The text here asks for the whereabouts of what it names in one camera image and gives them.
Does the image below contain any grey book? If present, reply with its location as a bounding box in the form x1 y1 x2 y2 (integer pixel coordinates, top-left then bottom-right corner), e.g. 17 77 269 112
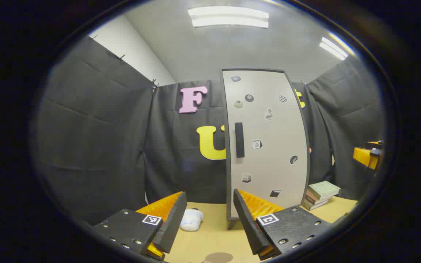
301 199 329 211

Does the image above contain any black cabinet door handle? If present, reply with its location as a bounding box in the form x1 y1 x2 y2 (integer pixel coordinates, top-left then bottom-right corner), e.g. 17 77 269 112
235 122 245 158

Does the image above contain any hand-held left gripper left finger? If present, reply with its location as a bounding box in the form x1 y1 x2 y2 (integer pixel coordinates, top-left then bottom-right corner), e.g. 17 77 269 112
93 191 188 262

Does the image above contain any green book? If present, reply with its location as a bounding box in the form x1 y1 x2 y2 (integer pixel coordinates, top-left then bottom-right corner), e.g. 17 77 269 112
308 181 341 201

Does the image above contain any white rolled towel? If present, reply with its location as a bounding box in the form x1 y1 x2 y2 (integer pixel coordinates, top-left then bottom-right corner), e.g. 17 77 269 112
180 209 204 232

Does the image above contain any brown book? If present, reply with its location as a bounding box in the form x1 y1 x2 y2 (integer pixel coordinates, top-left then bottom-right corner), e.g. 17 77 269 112
305 193 331 206

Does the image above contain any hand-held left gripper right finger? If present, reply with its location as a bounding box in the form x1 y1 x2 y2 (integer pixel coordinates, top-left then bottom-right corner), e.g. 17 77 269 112
233 188 333 261

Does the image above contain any black backdrop cloth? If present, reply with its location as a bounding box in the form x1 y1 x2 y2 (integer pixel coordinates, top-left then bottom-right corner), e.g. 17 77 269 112
35 37 384 225

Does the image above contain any dark grey cabinet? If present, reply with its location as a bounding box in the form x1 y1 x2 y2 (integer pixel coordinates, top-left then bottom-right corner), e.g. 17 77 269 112
219 68 311 230

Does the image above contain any light grey cabinet door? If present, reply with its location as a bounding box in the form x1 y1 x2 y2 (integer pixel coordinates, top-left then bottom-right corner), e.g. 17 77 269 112
222 70 308 219

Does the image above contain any ceiling light panel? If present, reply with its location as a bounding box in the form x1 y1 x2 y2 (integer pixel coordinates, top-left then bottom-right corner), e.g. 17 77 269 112
187 5 270 29
319 36 349 61

